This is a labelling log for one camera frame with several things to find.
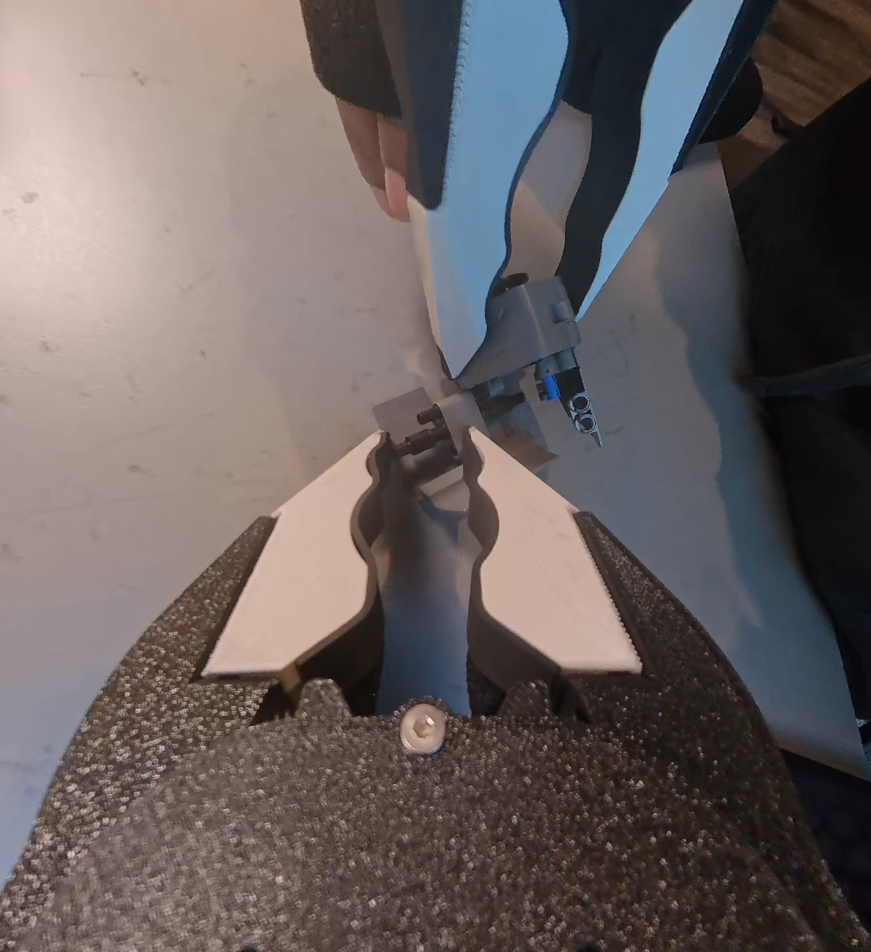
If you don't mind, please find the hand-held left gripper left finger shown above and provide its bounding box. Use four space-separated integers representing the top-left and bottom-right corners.
201 430 395 681

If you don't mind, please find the grey toy brick assembly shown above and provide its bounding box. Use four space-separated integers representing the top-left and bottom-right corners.
370 274 606 514

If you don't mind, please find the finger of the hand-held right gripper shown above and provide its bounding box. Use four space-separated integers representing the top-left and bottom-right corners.
407 0 572 376
571 0 746 321

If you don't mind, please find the grey desk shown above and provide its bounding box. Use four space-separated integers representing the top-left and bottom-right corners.
0 0 871 952

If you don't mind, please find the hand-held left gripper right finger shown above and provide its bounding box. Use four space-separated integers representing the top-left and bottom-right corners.
459 427 644 676

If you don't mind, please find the person's right hand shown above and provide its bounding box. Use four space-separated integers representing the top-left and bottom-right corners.
335 97 412 224

